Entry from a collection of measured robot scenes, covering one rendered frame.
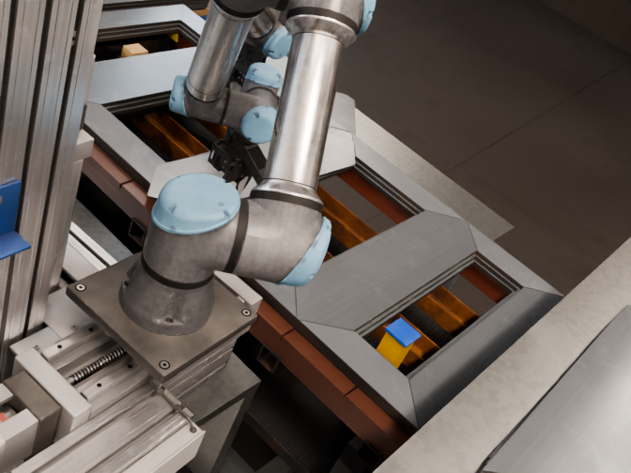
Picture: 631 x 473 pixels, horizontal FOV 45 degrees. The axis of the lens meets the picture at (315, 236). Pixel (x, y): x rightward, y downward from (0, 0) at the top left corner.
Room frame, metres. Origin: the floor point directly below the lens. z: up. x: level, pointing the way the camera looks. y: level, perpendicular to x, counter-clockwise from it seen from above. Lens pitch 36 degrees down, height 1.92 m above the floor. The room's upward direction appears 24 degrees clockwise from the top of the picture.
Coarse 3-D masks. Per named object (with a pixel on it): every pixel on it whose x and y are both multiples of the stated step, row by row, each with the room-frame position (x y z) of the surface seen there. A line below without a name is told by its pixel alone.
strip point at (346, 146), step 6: (330, 138) 1.97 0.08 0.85; (336, 138) 1.99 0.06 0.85; (342, 138) 2.00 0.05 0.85; (336, 144) 1.96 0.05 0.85; (342, 144) 1.97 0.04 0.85; (348, 144) 1.99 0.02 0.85; (342, 150) 1.93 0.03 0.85; (348, 150) 1.95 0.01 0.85; (354, 150) 1.96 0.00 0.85; (348, 156) 1.92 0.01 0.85; (354, 156) 1.93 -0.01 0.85; (354, 162) 1.90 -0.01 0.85
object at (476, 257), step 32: (128, 32) 2.09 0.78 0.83; (160, 32) 2.20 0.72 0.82; (192, 32) 2.26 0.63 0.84; (160, 96) 1.81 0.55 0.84; (384, 192) 1.86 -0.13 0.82; (480, 256) 1.73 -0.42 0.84; (256, 288) 1.25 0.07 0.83; (512, 288) 1.67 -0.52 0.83; (288, 320) 1.20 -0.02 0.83; (384, 320) 1.34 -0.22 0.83; (480, 320) 1.47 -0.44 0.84; (320, 352) 1.16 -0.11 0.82
